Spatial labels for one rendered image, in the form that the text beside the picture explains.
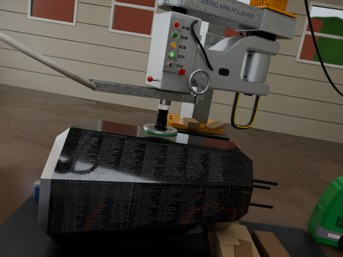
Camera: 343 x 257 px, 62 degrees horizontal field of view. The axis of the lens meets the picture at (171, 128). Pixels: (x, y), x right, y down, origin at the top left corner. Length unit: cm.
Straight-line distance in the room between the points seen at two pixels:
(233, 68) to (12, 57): 796
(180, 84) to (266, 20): 70
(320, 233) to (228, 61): 167
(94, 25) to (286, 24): 665
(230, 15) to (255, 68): 42
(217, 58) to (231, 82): 20
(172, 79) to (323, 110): 706
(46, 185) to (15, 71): 771
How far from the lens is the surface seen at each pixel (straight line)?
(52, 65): 129
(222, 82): 182
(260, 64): 203
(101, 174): 160
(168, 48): 157
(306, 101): 825
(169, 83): 161
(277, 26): 206
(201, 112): 258
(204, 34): 249
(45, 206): 174
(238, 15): 186
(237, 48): 187
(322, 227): 278
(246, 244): 198
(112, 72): 806
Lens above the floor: 124
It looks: 12 degrees down
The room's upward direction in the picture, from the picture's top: 9 degrees clockwise
